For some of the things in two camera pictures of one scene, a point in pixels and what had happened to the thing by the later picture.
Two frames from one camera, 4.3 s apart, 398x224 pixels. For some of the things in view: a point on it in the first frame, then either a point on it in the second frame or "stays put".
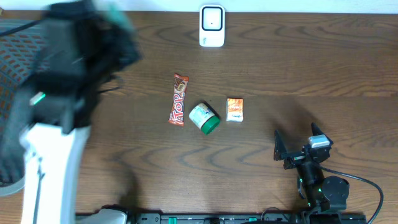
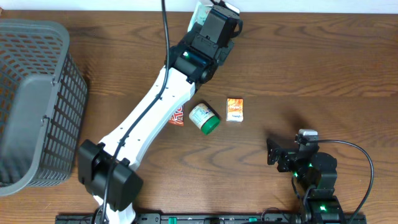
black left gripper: (121, 40) to (224, 48)
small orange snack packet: (234, 109) stays put
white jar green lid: (203, 117) stays put
